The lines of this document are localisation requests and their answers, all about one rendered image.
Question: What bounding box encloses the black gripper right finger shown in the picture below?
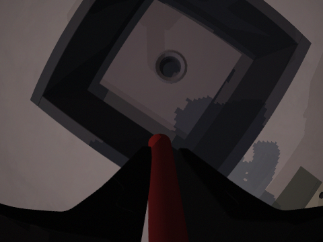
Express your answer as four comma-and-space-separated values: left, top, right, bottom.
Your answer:
177, 148, 323, 242

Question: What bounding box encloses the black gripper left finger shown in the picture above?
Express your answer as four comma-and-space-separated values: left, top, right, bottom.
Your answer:
0, 146, 153, 242

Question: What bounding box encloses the dark red peg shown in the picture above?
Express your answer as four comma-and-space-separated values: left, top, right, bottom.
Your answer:
148, 134, 188, 242

